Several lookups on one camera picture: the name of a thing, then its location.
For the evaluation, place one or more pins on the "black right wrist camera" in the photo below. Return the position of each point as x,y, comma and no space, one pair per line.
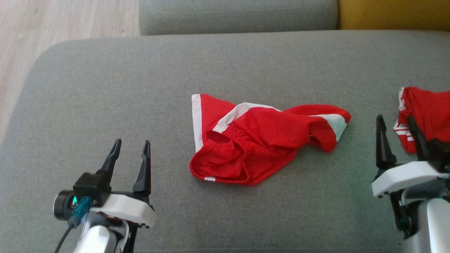
441,154

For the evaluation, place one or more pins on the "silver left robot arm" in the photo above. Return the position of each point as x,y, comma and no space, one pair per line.
96,240

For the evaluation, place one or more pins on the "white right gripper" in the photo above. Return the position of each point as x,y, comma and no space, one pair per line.
404,175

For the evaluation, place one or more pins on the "grey sofa back cushion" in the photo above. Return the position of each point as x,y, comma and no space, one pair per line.
239,15

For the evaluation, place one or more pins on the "yellow cushion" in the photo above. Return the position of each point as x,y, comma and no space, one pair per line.
393,14

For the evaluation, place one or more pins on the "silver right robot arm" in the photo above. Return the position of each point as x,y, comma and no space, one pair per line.
432,225

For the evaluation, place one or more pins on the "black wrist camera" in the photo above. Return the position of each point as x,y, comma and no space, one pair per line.
91,186
441,154

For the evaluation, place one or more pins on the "red white-striped shorts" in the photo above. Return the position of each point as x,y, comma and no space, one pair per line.
267,140

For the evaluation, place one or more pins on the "red basketball jersey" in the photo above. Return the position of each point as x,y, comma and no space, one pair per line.
429,112

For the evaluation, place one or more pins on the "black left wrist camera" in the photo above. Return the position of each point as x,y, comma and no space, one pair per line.
91,186

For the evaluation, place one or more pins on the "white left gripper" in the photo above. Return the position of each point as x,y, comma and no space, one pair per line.
130,209

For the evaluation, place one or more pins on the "grey sofa seat cushion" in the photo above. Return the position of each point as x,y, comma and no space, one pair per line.
140,88

